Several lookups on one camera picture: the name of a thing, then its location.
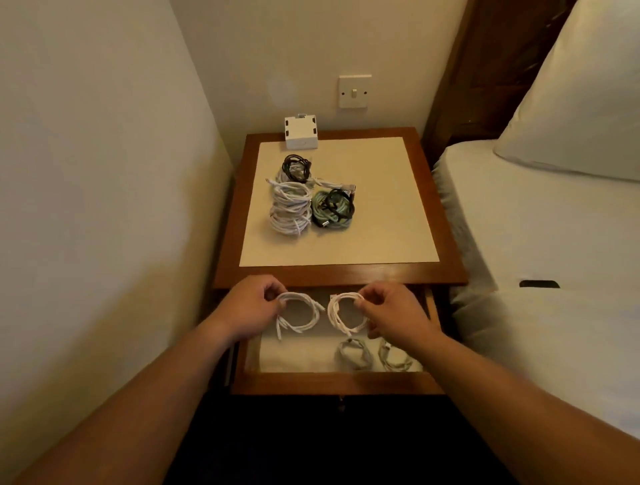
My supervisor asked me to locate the person's left hand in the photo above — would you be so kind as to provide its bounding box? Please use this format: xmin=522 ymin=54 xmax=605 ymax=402
xmin=207 ymin=274 xmax=289 ymax=346

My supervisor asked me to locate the person's right hand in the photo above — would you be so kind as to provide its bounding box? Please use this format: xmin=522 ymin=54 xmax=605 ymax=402
xmin=357 ymin=281 xmax=444 ymax=351

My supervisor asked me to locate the person's left forearm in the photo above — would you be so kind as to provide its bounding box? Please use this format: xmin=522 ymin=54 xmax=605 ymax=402
xmin=10 ymin=316 xmax=239 ymax=485

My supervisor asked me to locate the person's right forearm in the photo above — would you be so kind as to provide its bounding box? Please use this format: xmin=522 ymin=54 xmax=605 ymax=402
xmin=419 ymin=331 xmax=640 ymax=485

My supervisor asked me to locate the wooden nightstand drawer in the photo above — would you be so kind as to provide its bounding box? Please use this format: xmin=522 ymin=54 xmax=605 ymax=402
xmin=230 ymin=285 xmax=446 ymax=396

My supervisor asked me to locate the wooden nightstand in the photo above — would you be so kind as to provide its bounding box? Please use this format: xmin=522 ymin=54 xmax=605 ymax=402
xmin=212 ymin=127 xmax=470 ymax=291

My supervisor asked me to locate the white charger box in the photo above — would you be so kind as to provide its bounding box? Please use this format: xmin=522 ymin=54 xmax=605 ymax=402
xmin=284 ymin=113 xmax=319 ymax=151

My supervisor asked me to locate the white bed mattress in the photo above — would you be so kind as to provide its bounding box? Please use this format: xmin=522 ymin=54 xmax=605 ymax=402
xmin=431 ymin=139 xmax=640 ymax=440

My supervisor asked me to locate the dark wooden headboard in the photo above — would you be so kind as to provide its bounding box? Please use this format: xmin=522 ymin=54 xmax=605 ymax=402
xmin=421 ymin=0 xmax=578 ymax=166

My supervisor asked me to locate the white pillow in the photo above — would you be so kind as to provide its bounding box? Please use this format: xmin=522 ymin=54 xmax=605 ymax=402
xmin=493 ymin=0 xmax=640 ymax=183

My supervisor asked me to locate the grey coiled cable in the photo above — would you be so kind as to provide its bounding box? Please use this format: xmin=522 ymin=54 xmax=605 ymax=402
xmin=377 ymin=339 xmax=414 ymax=373
xmin=334 ymin=338 xmax=374 ymax=371

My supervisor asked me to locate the green coiled cable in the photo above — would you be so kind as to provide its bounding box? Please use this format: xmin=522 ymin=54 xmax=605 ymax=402
xmin=310 ymin=191 xmax=355 ymax=230

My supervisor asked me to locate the black coiled cable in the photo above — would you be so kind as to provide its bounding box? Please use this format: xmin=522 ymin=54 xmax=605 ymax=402
xmin=319 ymin=188 xmax=356 ymax=222
xmin=281 ymin=153 xmax=313 ymax=184

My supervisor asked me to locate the white cable with silver plug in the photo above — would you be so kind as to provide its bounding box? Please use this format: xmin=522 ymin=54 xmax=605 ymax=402
xmin=311 ymin=176 xmax=357 ymax=197

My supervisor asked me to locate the white wall light switch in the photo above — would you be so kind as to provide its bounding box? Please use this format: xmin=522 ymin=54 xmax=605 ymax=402
xmin=338 ymin=74 xmax=373 ymax=110

